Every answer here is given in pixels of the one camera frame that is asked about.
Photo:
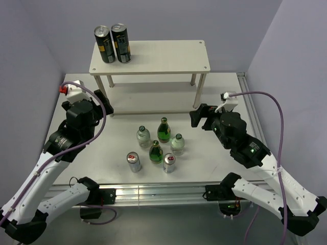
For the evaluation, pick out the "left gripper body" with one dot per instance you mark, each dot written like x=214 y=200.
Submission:
x=97 y=113

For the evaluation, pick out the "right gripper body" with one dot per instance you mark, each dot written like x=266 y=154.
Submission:
x=216 y=118

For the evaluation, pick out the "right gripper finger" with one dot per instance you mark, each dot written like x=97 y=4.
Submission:
x=208 y=123
x=198 y=114

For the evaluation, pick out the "clear soda bottle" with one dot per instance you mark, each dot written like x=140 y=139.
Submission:
x=143 y=137
x=177 y=144

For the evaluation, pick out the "silver can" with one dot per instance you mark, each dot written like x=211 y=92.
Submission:
x=134 y=162
x=169 y=163

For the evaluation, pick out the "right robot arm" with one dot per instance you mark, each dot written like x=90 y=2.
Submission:
x=296 y=207

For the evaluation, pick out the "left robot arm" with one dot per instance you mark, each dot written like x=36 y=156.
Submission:
x=25 y=217

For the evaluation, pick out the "white two-tier shelf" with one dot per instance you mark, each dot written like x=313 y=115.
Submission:
x=163 y=76

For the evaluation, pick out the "green glass bottle rear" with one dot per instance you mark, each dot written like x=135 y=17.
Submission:
x=164 y=131

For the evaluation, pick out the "green glass bottle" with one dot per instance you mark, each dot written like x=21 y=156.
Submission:
x=164 y=131
x=156 y=153

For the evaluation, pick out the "green glass bottle front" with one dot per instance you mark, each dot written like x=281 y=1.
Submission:
x=156 y=153

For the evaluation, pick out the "black can left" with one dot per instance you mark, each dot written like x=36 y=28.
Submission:
x=103 y=39

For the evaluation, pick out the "black can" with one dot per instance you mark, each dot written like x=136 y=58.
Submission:
x=121 y=42
x=103 y=39

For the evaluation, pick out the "black can right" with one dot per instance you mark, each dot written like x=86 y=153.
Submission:
x=121 y=42

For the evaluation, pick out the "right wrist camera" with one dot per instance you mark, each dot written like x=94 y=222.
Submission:
x=229 y=102

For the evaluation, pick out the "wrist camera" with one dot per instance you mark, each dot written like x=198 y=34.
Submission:
x=74 y=93
x=229 y=102

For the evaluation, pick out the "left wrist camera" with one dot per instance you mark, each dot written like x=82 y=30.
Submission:
x=74 y=93

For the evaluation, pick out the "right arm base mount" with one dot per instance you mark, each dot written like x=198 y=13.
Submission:
x=229 y=205

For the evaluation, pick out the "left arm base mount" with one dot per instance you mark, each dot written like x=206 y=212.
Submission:
x=92 y=207

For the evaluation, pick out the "aluminium rail frame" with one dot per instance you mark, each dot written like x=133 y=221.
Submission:
x=204 y=161

